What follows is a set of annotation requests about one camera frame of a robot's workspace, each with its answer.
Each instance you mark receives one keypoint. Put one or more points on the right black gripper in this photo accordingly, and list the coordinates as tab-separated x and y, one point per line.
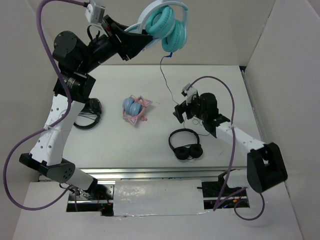
182	108

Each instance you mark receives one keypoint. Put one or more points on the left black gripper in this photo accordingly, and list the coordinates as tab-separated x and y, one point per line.
130	44

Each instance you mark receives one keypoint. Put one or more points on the teal cat ear headphones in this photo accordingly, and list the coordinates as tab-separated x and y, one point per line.
159	21

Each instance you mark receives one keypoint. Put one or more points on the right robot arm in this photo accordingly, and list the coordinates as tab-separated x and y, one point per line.
265	167

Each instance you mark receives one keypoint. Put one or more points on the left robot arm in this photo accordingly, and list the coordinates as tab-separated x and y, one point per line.
74	61

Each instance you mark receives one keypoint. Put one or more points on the small black headphones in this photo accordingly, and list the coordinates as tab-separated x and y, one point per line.
183	153

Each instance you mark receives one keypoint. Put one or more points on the pink blue cat headphones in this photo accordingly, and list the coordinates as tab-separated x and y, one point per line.
134	108

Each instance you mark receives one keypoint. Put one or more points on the white taped cover plate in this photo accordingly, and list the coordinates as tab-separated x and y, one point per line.
158	198

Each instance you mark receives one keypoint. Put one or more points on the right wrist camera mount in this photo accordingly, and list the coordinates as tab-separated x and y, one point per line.
189	92

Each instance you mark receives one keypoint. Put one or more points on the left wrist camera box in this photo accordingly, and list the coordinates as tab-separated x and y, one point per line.
94	13

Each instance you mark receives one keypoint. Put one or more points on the aluminium rail frame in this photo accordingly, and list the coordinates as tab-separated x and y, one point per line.
116	149

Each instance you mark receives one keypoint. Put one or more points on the large black wired headphones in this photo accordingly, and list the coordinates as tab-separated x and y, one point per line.
92	110

